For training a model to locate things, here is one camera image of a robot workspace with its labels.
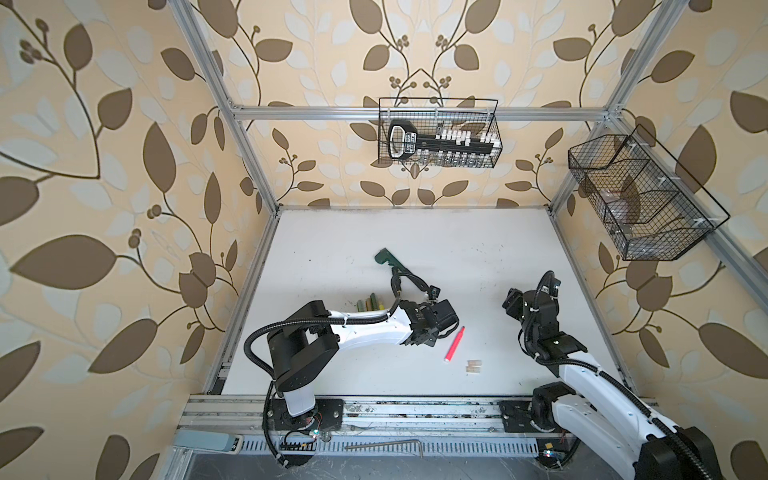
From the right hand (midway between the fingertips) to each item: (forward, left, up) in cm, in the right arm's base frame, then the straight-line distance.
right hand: (521, 299), depth 85 cm
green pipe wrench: (+23, +40, -8) cm, 46 cm away
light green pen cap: (+4, +48, -9) cm, 49 cm away
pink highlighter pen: (-9, +19, -9) cm, 23 cm away
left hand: (-5, +27, -4) cm, 28 cm away
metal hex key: (-32, +39, -9) cm, 51 cm away
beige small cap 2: (-16, +15, -10) cm, 24 cm away
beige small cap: (-15, +15, -10) cm, 23 cm away
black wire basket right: (+11, -27, +25) cm, 39 cm away
